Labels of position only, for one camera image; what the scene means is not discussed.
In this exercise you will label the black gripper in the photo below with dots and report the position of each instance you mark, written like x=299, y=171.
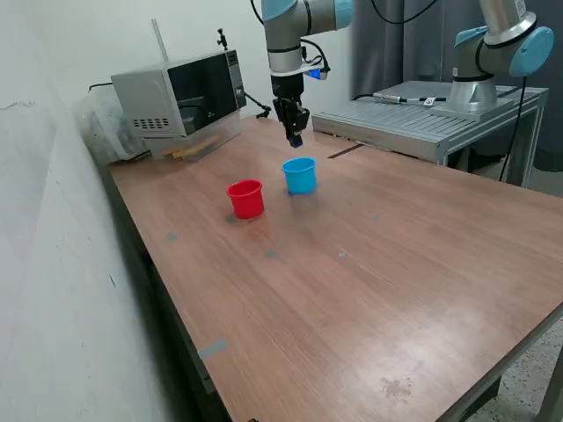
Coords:
x=287, y=88

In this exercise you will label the small blue cube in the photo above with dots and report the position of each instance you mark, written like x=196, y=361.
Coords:
x=296, y=142

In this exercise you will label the silver blue UR5e robot arm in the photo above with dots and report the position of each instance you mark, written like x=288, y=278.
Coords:
x=286, y=39

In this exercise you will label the aluminium robot base stand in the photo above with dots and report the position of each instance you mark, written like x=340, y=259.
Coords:
x=396, y=118

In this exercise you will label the translucent plastic storage bin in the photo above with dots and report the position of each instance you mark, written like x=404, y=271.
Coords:
x=101, y=132

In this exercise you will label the light blue plastic cup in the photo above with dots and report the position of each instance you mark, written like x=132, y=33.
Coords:
x=301, y=180

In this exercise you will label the red plastic cup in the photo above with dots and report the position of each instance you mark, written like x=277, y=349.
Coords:
x=245, y=202

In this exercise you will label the wooden stick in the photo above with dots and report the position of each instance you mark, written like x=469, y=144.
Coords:
x=193, y=146
x=184, y=154

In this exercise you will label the silver microwave oven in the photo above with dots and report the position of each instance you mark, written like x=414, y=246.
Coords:
x=145, y=96

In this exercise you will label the thin white rod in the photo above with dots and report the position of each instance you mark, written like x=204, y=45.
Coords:
x=160, y=41

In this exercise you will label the long tape strip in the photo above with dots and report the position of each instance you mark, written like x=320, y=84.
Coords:
x=213, y=348

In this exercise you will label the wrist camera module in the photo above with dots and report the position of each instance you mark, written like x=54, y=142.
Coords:
x=317, y=74

